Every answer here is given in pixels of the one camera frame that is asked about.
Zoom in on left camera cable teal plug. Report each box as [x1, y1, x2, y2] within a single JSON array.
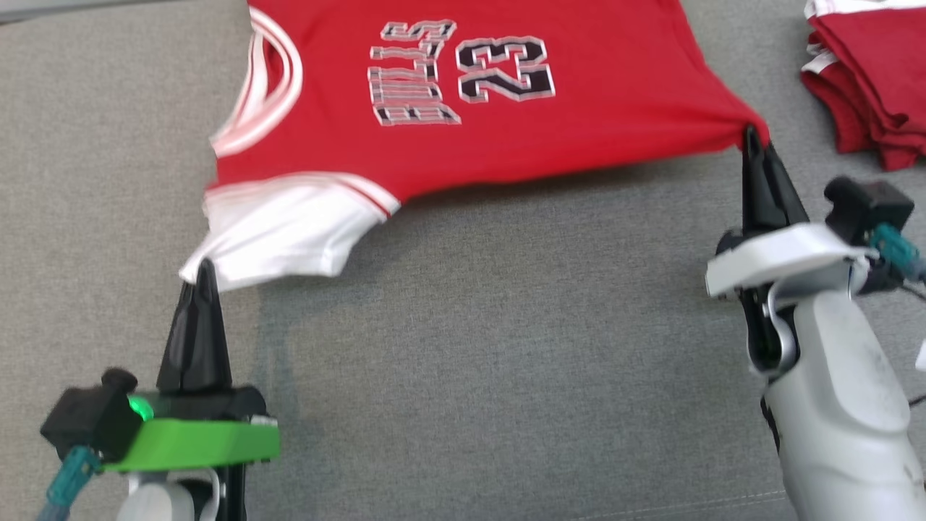
[[35, 444, 103, 521]]

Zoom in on red Bulls 23 jersey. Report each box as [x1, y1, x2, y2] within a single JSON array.
[[179, 0, 770, 293]]

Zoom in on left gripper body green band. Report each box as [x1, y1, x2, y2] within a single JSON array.
[[104, 386, 282, 475]]

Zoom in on grey fabric sofa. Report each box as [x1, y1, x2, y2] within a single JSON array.
[[0, 0, 926, 521]]

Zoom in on red basketball shorts white waistband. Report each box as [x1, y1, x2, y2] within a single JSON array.
[[800, 0, 926, 171]]

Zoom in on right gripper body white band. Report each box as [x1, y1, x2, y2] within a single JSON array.
[[705, 222, 880, 300]]

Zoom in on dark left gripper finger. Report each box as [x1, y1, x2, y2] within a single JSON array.
[[156, 259, 204, 393], [197, 258, 234, 394]]

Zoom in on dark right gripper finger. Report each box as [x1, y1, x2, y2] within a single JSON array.
[[759, 140, 810, 232], [742, 124, 768, 234]]

